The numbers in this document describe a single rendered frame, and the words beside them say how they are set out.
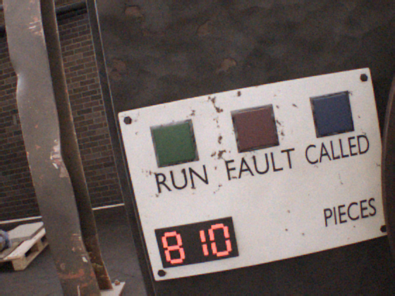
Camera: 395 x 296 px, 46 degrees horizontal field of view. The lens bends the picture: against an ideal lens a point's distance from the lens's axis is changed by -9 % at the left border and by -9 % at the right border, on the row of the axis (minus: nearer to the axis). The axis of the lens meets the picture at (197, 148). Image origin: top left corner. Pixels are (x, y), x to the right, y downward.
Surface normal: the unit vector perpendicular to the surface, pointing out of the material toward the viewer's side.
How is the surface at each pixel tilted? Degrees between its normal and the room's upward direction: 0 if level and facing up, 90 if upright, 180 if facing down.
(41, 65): 90
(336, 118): 90
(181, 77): 90
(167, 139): 90
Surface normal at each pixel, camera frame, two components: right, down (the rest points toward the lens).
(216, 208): -0.05, 0.11
